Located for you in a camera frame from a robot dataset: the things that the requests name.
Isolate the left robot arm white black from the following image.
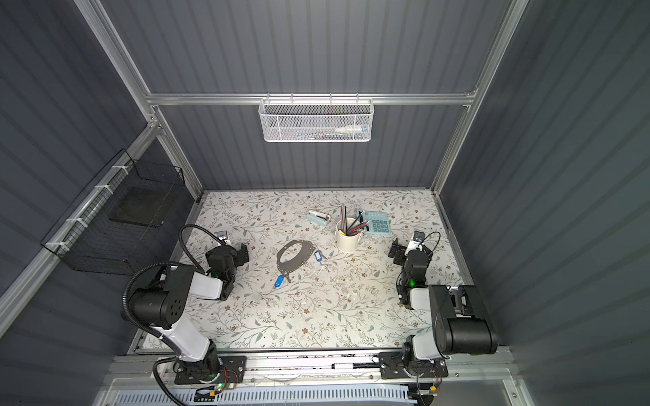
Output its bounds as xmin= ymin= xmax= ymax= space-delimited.
xmin=121 ymin=244 xmax=250 ymax=383

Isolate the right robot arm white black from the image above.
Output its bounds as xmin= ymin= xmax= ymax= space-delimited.
xmin=377 ymin=240 xmax=499 ymax=381

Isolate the white pencil cup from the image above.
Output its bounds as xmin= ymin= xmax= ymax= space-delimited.
xmin=334 ymin=222 xmax=363 ymax=253

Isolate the light blue stapler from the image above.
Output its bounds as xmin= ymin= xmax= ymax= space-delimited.
xmin=306 ymin=210 xmax=331 ymax=228

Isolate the glue tube in basket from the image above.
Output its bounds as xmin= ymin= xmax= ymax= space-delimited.
xmin=321 ymin=125 xmax=371 ymax=139

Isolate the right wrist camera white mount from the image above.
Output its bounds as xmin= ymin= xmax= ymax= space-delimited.
xmin=406 ymin=230 xmax=426 ymax=254

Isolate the black wire basket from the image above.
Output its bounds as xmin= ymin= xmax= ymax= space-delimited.
xmin=41 ymin=150 xmax=186 ymax=276

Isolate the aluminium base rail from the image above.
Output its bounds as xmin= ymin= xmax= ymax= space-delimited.
xmin=101 ymin=347 xmax=520 ymax=390

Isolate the white wire mesh basket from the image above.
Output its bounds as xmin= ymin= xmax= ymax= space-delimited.
xmin=258 ymin=100 xmax=375 ymax=143

